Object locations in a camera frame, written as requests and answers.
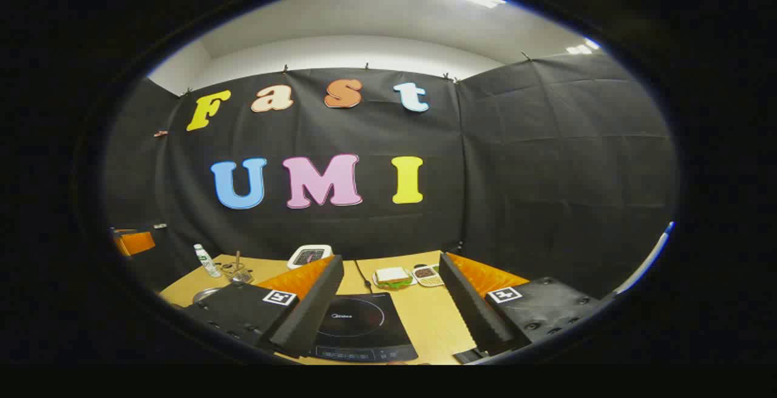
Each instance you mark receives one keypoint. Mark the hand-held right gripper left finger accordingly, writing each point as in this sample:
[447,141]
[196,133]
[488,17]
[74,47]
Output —
[309,313]

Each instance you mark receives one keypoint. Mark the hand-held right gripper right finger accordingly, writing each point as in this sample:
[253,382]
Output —
[470,307]

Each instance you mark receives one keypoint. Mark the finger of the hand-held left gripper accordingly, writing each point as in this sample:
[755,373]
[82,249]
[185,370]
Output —
[136,243]

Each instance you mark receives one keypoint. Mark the black induction cooktop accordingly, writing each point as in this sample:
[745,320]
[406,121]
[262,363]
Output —
[364,325]

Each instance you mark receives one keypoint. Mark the white divided dish of beans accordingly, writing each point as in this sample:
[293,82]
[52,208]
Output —
[427,275]

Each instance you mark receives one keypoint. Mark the white toaster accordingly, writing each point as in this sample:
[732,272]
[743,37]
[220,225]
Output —
[309,256]

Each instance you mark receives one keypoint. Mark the white sandwich plate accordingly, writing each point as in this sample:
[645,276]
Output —
[414,280]

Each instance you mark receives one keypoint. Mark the white bottle with green label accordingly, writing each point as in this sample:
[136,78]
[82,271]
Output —
[207,261]

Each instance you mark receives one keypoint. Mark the sandwich with lettuce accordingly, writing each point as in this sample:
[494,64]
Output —
[392,276]

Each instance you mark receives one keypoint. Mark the black backdrop cloth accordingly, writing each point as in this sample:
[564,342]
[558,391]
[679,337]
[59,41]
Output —
[516,173]

